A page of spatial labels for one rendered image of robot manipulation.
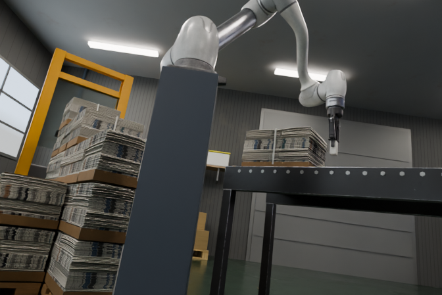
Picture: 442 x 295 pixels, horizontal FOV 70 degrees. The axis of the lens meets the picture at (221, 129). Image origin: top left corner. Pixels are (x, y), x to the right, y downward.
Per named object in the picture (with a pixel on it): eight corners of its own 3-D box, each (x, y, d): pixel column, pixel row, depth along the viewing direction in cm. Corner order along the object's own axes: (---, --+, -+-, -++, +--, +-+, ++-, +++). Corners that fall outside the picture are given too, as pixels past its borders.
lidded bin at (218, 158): (227, 171, 603) (229, 157, 611) (229, 167, 565) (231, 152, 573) (202, 167, 603) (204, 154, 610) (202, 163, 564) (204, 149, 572)
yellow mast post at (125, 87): (77, 269, 270) (125, 74, 324) (74, 267, 277) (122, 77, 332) (87, 269, 275) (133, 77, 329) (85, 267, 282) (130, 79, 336)
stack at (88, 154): (47, 352, 110) (105, 126, 134) (18, 280, 202) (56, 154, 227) (149, 343, 131) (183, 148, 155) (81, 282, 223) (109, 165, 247)
